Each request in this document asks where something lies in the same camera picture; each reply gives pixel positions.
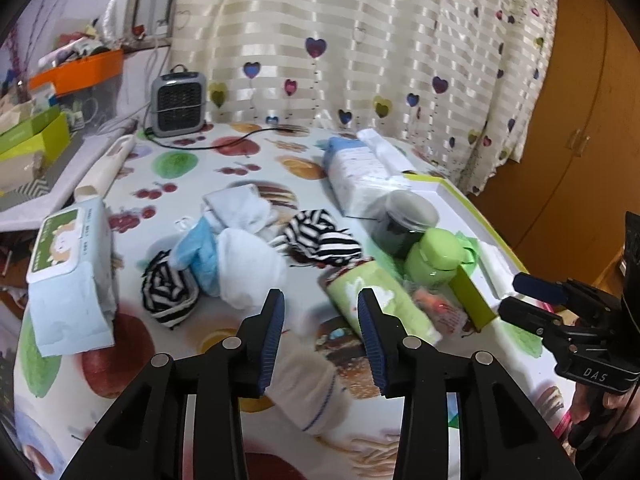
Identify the cream cylindrical roll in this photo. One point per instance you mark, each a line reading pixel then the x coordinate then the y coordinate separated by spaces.
pixel 107 165

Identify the blue white tissue pack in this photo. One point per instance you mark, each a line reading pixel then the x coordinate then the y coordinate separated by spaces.
pixel 360 175

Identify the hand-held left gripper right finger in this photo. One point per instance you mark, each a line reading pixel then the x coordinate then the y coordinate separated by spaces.
pixel 372 345

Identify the wooden wardrobe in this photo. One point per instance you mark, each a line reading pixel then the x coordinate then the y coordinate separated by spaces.
pixel 575 110

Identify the white folded towel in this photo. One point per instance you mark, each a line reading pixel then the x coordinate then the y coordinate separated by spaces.
pixel 495 267

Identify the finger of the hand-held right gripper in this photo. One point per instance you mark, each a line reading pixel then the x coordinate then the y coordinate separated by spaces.
pixel 537 287
pixel 525 315

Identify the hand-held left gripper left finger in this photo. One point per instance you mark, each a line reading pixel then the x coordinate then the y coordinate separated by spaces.
pixel 270 341

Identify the chevron pattern box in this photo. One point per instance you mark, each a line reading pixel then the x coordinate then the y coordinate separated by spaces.
pixel 30 187

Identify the green lidded container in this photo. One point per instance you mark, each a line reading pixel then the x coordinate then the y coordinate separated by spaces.
pixel 432 257

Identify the wet wipes pack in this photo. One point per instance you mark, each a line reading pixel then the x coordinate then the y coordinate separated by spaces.
pixel 65 270

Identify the white balled sock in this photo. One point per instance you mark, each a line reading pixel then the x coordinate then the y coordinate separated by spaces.
pixel 245 270

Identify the white box with green rim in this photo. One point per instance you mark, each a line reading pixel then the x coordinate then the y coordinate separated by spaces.
pixel 472 300

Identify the orange lidded storage box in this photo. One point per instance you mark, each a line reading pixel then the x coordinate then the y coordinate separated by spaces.
pixel 85 67

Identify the grey space heater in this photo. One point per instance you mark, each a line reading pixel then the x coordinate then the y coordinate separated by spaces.
pixel 177 105

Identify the white side shelf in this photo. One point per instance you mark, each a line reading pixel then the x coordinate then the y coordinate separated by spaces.
pixel 75 170

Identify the pile of small toiletries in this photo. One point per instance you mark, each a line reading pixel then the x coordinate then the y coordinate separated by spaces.
pixel 85 42

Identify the striped heart print curtain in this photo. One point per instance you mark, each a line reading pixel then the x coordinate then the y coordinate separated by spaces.
pixel 375 35

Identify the light green cloth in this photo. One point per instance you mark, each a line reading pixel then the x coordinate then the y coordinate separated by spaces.
pixel 469 249

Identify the cream sock with blue stripes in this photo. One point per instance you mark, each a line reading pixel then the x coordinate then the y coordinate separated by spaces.
pixel 310 385

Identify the black white striped sock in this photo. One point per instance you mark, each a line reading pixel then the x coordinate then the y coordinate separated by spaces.
pixel 320 240
pixel 165 290

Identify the dark jar with grey lid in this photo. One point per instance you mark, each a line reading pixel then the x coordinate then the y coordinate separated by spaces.
pixel 405 215

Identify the person's right hand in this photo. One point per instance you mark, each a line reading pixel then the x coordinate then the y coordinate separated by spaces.
pixel 580 407

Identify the orange snack packet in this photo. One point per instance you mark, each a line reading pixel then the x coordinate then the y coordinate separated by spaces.
pixel 440 310

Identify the green cardboard box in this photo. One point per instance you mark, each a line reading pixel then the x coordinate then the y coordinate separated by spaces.
pixel 50 135

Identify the light blue sock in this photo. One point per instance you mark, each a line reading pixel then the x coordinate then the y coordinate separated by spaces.
pixel 197 255

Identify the window frame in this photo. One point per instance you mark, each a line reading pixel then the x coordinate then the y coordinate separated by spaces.
pixel 150 0

